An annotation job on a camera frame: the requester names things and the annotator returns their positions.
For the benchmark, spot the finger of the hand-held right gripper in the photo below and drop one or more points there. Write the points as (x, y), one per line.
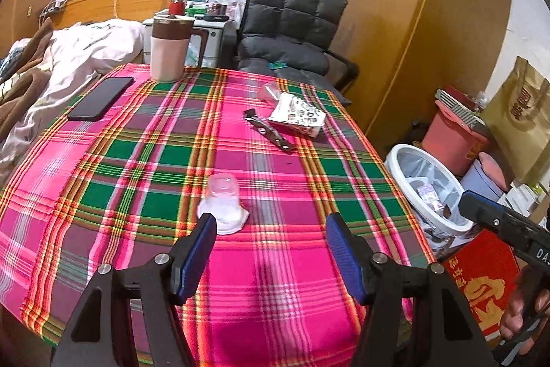
(472, 203)

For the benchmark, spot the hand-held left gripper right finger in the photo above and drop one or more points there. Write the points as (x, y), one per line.
(346, 255)

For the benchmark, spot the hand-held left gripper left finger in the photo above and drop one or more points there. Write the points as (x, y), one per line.
(195, 255)

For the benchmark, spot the purple packet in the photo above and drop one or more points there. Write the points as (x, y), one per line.
(427, 197)

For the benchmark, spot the white pleated paper liner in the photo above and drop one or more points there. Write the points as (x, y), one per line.
(232, 223)

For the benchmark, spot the pink tinted plastic cup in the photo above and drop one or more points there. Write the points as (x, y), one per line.
(223, 190)

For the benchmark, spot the white trash bin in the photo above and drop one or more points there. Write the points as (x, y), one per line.
(395, 160)

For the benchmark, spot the person's right hand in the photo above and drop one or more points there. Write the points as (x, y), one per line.
(517, 307)

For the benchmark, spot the lavender bin with pink lid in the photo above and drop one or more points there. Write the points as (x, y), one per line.
(477, 182)

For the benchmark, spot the white cardboard box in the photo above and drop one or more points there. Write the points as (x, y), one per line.
(522, 199)

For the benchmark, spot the clear plastic bin liner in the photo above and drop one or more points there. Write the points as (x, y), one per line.
(429, 169)

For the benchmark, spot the red doormat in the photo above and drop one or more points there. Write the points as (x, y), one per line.
(477, 264)

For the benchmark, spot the pink plastic bucket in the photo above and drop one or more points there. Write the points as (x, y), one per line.
(447, 143)

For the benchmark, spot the pink green plaid tablecloth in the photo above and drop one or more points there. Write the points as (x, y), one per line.
(275, 285)

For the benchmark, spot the gold paper bag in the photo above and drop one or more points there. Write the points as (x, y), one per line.
(520, 113)

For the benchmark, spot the striped box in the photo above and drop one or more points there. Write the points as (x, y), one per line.
(455, 100)

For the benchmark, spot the dark brown wrapper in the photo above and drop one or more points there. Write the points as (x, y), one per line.
(268, 132)

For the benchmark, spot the white patterned packet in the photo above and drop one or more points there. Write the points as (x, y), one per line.
(296, 113)

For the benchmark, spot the clear plastic cup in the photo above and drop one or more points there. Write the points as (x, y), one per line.
(273, 92)

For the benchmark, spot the black armchair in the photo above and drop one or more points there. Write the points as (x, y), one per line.
(350, 68)

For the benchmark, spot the black smartphone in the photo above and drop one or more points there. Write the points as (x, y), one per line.
(101, 98)

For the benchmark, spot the wooden wardrobe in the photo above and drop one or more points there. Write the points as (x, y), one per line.
(408, 27)

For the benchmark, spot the pink pitcher with brown lid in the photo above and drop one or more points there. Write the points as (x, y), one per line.
(167, 57)

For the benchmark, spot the small teal packet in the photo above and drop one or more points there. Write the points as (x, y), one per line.
(278, 65)

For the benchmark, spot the white nightstand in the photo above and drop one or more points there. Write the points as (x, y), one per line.
(215, 44)

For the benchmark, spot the brown blanket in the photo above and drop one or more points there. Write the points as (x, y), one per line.
(21, 87)

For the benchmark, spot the green box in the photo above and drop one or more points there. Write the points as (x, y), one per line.
(197, 9)

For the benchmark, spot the red container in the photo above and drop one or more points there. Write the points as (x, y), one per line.
(176, 8)

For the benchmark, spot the dark grey padded chair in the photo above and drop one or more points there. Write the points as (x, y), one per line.
(292, 6)

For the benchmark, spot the wooden bed headboard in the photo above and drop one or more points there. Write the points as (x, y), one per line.
(129, 1)

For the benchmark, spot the white power strip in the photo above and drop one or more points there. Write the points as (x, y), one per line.
(53, 8)

